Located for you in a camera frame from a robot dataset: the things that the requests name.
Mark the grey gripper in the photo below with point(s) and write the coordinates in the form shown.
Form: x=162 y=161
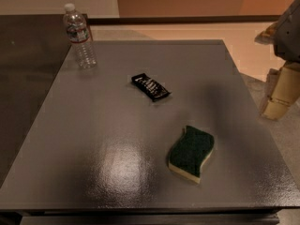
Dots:
x=289 y=37

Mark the black rxbar chocolate wrapper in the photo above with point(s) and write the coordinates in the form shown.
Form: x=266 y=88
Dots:
x=153 y=89

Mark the green and yellow sponge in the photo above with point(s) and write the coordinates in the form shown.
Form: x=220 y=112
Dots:
x=190 y=152

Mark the clear plastic water bottle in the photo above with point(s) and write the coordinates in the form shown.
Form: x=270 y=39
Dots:
x=79 y=36

